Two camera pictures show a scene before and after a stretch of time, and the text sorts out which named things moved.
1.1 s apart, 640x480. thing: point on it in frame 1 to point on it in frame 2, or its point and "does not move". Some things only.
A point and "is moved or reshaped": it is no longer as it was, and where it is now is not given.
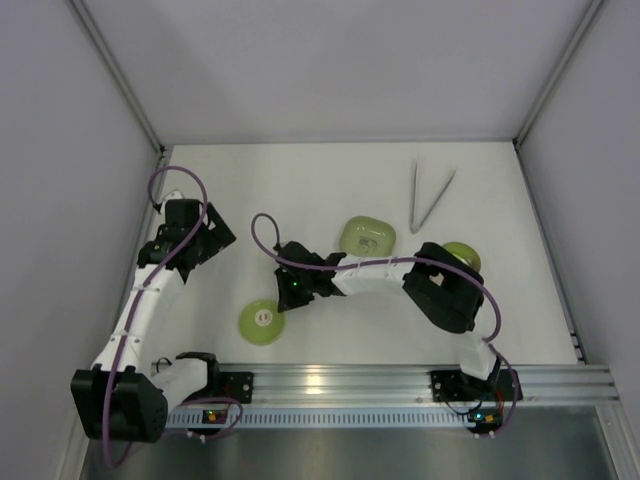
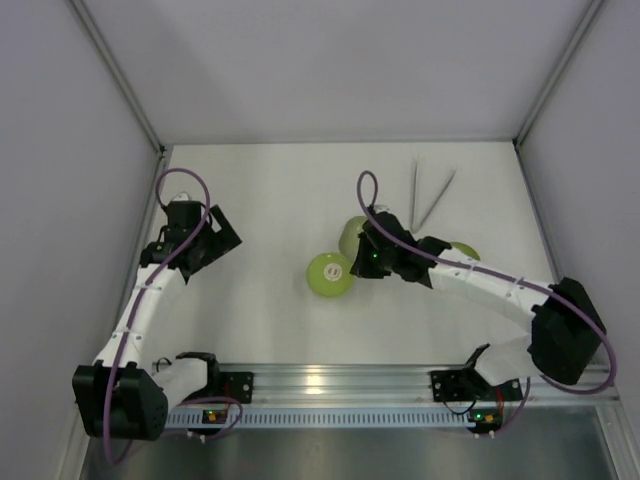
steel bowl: (464, 253) does not move
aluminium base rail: (541, 385) does not move
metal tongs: (414, 228) does not move
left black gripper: (213, 232) does not move
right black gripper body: (288, 298) to (363, 257)
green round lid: (261, 322) is moved or reshaped
